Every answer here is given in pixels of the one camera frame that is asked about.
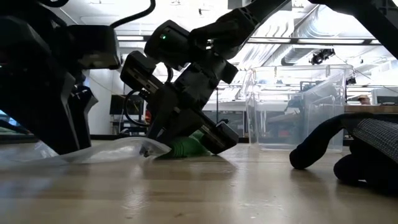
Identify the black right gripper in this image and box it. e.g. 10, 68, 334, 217
120, 50, 240, 155

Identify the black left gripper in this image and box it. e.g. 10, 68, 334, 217
0, 0, 122, 156

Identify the green bandage roll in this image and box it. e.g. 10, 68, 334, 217
157, 129, 212, 159

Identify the clear plastic bag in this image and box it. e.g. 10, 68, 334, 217
0, 136, 172, 166

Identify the clear plastic bin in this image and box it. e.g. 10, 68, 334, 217
242, 64, 354, 153

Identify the black grey work glove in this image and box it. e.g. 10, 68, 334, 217
289, 112, 398, 197

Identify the black monitor on stand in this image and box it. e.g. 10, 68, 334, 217
110, 95, 147, 116

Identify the black ceiling spotlight cluster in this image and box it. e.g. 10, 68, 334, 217
309, 48, 336, 65

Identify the dark flat monitor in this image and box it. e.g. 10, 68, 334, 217
376, 95, 398, 105

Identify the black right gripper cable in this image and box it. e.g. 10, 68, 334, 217
123, 89, 149, 127

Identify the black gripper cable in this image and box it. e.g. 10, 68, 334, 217
123, 89, 149, 127
109, 0, 156, 29

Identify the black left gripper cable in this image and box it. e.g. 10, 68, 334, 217
109, 0, 156, 29

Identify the silver ventilation duct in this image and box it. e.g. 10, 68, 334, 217
281, 45, 313, 67

